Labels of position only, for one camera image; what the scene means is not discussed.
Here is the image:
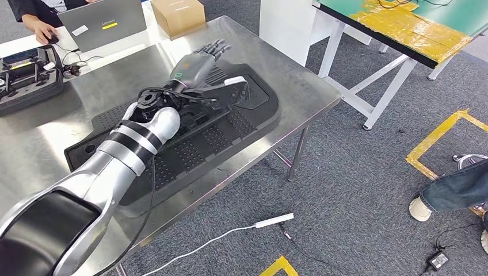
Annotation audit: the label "black power adapter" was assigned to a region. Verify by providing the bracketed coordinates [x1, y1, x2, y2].
[428, 251, 451, 273]

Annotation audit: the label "white power strip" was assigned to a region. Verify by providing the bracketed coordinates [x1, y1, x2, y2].
[254, 213, 295, 229]

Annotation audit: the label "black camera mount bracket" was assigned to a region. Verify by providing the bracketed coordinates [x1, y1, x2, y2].
[182, 80, 251, 112]

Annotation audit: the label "thin black desk cable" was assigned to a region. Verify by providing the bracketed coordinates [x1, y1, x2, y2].
[55, 43, 104, 77]

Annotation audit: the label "white cabinet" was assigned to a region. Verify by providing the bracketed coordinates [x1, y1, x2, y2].
[259, 0, 325, 67]

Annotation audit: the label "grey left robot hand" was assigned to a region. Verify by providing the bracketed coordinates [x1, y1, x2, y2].
[169, 39, 232, 90]

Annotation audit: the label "person's leg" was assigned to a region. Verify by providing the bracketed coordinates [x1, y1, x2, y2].
[419, 158, 488, 213]

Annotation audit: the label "white desk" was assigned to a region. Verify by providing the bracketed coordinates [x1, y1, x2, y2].
[0, 0, 180, 83]

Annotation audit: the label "white power cable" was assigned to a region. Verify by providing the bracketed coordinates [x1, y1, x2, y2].
[141, 224, 257, 276]

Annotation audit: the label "black adapter cable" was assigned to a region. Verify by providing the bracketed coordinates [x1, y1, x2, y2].
[419, 222, 486, 276]

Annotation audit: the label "brown cardboard box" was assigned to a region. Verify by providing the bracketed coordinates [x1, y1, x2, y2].
[150, 0, 207, 41]

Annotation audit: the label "black floor cable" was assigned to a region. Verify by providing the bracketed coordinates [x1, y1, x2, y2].
[278, 223, 346, 276]

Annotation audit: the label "black earphones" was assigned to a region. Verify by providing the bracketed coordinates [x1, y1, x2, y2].
[62, 64, 82, 79]

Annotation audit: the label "person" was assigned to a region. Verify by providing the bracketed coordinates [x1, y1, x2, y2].
[6, 0, 101, 45]

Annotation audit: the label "green top white table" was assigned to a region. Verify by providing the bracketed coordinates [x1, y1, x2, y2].
[310, 0, 488, 132]

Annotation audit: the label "white metal chair base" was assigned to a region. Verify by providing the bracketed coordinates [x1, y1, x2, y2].
[452, 153, 488, 172]

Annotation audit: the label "black foam equipment case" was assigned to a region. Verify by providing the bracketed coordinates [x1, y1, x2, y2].
[0, 44, 65, 117]

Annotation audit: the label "thin black table cable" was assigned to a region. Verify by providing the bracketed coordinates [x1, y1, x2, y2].
[375, 0, 455, 10]

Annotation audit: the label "grey laptop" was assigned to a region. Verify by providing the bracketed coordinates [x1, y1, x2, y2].
[56, 0, 148, 53]

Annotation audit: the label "black handheld device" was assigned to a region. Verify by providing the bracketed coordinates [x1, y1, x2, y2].
[0, 47, 57, 92]

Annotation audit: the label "stainless steel workbench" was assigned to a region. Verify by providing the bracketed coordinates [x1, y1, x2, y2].
[0, 15, 342, 276]

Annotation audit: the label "yellow tape patch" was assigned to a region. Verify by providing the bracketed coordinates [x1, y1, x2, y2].
[350, 0, 474, 65]

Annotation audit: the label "black perforated fixture tray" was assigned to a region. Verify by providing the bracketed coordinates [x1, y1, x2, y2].
[64, 63, 282, 209]

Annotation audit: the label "person's hand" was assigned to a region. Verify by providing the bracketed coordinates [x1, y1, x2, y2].
[22, 14, 59, 45]

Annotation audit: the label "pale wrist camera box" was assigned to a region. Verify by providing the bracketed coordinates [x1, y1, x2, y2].
[223, 75, 248, 87]

